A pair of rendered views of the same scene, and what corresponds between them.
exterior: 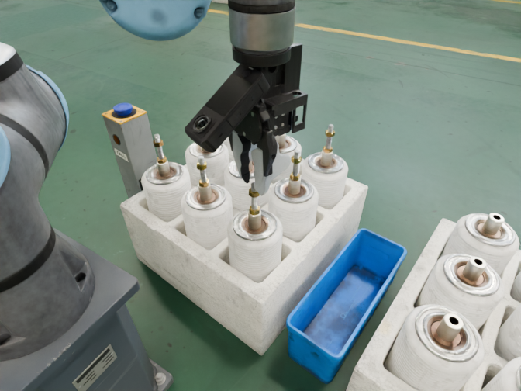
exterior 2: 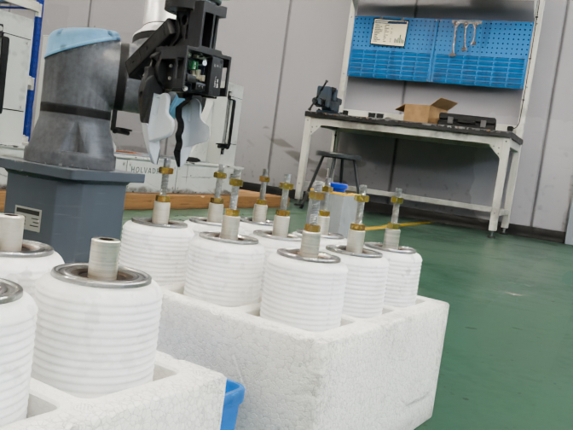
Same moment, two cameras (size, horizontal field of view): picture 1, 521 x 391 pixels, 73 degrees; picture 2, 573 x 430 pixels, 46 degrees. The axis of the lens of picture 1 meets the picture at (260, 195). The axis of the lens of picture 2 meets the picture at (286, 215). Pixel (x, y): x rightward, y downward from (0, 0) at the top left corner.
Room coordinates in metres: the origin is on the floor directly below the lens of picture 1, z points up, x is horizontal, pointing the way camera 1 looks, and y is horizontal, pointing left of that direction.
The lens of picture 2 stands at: (0.49, -0.92, 0.36)
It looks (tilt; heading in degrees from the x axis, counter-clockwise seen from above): 5 degrees down; 83
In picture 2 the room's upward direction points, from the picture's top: 8 degrees clockwise
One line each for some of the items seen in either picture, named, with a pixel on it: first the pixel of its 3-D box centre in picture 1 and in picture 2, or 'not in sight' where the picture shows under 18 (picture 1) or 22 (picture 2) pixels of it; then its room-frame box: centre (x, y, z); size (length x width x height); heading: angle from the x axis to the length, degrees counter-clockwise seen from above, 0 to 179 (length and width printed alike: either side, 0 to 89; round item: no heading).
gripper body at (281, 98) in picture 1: (266, 91); (190, 50); (0.45, -0.01, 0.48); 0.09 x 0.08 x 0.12; 128
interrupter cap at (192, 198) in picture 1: (205, 196); (214, 223); (0.51, 0.10, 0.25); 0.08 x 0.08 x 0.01
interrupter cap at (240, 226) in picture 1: (254, 224); (159, 223); (0.43, 0.01, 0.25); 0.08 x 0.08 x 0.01
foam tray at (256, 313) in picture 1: (248, 223); (264, 347); (0.60, 0.03, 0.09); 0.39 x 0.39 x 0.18; 51
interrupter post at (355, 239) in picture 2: (280, 139); (355, 242); (0.69, -0.05, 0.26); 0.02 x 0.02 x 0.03
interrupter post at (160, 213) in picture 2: (254, 219); (160, 213); (0.43, 0.01, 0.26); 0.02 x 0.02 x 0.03
